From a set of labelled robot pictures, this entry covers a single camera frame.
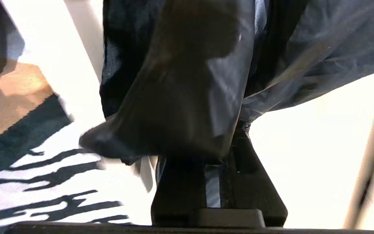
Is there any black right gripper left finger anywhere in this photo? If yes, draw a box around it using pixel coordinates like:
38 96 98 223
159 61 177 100
151 155 207 226

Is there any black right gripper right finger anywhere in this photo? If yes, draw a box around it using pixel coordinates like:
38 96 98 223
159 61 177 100
220 120 288 227

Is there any cream drawer with black handle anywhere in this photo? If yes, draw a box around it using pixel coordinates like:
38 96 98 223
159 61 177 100
64 0 374 229

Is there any black umbrella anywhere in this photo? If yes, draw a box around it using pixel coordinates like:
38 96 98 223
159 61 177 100
78 0 374 193

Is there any black white zebra rug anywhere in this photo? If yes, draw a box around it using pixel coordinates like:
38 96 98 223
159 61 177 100
0 62 132 225

